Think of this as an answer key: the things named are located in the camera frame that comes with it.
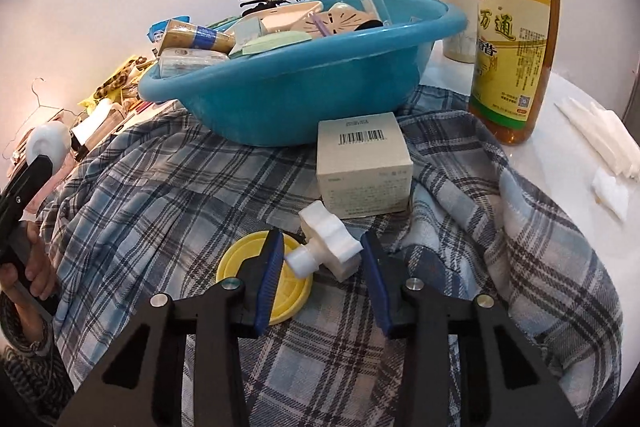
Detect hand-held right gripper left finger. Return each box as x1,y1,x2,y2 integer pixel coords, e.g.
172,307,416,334
55,228,286,427

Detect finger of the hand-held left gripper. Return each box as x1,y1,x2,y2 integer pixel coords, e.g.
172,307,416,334
7,154,55,198

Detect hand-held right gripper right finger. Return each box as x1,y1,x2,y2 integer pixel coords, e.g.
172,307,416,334
360,232,583,427

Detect white lotion bottle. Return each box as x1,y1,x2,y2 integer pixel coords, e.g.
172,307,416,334
26,122,71,172

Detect white plastic valve knob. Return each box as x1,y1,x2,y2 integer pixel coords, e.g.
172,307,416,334
284,202,364,282

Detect blue plastic basin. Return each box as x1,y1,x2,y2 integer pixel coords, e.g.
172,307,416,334
137,0,468,146

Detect gold blue carton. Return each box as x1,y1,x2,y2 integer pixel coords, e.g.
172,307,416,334
159,19,237,55

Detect beige plastic case tray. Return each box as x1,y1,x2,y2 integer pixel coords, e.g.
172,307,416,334
257,2,323,35

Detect person's left hand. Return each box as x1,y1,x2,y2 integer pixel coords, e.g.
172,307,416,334
0,223,62,303

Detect yellow round lid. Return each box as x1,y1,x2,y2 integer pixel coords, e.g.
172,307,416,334
216,231,314,326

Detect white cardboard box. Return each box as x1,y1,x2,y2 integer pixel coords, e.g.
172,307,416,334
316,112,415,220

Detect blue plaid cloth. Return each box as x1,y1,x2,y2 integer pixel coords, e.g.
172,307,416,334
30,84,626,427

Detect leopard print cloth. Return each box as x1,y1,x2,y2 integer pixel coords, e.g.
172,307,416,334
95,57,156,100

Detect white wet wipes pack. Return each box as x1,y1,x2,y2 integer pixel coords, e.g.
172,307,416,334
157,48,231,80

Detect blue white plastic packet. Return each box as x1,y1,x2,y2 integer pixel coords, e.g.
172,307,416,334
146,17,193,42

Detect white green flat box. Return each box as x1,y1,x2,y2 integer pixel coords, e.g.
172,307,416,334
229,30,312,58

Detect white square box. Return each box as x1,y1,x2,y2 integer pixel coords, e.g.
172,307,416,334
234,16,267,45

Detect crumpled white tissue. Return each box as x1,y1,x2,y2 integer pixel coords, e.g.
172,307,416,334
592,169,630,222

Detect purple stick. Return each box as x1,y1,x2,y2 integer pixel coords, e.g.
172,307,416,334
306,11,327,38

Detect beige vented case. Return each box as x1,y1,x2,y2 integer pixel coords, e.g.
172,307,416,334
310,1,373,38

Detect glass bottle yellow label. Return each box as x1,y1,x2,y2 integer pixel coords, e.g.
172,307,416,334
468,0,562,146

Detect folded white tissues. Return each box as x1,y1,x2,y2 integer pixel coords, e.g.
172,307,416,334
554,97,640,180

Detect wire clothes hanger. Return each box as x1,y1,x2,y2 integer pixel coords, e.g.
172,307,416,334
2,77,66,162

